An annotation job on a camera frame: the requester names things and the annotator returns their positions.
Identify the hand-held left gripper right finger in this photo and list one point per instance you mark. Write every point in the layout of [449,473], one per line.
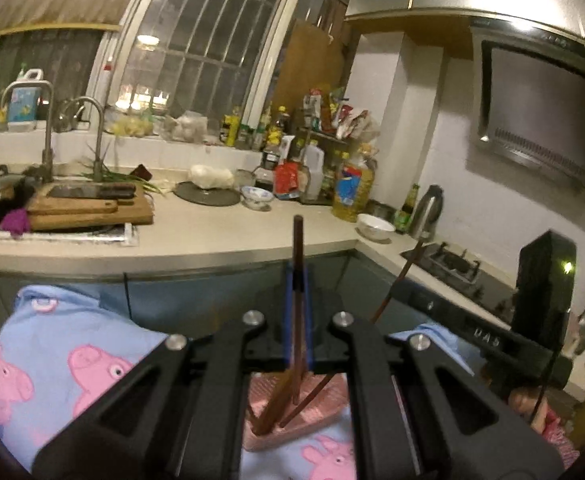
[307,310]

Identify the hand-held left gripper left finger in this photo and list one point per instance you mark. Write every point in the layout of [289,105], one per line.
[289,310]

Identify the brown wooden chopstick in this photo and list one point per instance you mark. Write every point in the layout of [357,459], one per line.
[298,250]
[272,410]

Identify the pink perforated plastic basket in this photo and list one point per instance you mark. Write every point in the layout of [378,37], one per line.
[317,410]

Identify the dark thin chopstick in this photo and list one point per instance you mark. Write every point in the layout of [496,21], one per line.
[402,275]

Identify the person's right hand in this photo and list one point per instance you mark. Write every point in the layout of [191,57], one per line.
[524,402]

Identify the black gas stove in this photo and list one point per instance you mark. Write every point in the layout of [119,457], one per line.
[452,267]

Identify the blue patterned white bowl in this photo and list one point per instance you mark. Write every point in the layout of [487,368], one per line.
[257,196]

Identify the red packet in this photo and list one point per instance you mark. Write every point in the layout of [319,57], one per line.
[286,180]

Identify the large yellow oil bottle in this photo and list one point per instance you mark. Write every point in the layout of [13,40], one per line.
[352,187]

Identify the green glass bottle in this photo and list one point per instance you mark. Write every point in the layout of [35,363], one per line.
[406,212]

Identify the white plastic jug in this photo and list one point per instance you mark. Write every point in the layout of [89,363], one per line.
[313,170]

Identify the round grey board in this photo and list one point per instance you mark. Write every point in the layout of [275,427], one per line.
[207,196]

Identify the steel thermos kettle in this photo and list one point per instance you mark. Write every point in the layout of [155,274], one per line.
[427,210]

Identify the white plastic bag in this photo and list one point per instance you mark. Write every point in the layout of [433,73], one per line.
[212,176]

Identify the dark sauce bottle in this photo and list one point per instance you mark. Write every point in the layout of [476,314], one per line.
[272,152]

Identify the steel range hood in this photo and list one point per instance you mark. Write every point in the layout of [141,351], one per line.
[547,110]

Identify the large wooden cutting board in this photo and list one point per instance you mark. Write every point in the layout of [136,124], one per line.
[122,217]

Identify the shelf of seasoning packets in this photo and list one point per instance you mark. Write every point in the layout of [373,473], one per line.
[340,120]

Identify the clear plastic bag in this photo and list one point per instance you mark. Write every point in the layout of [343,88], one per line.
[187,127]

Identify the green onions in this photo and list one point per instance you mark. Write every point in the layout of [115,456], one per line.
[122,178]

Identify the cartoon pig printed blanket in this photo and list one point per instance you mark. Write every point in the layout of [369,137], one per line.
[72,360]

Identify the black cleaver knife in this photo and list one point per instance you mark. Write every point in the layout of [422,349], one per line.
[92,191]

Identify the small wooden cutting board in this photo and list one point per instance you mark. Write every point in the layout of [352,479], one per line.
[72,206]

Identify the pale yellow produce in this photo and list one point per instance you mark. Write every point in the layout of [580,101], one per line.
[132,126]

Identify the leaning wooden board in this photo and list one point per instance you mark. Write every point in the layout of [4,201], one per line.
[307,65]

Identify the gooseneck steel faucet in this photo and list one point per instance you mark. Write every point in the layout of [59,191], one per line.
[98,135]

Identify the barred window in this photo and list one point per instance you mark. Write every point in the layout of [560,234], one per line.
[207,35]

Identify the purple cloth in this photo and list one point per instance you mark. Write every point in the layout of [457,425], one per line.
[15,221]

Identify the square steel faucet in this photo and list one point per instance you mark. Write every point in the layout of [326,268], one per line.
[47,130]

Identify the white detergent jug blue label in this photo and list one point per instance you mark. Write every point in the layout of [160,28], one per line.
[22,102]

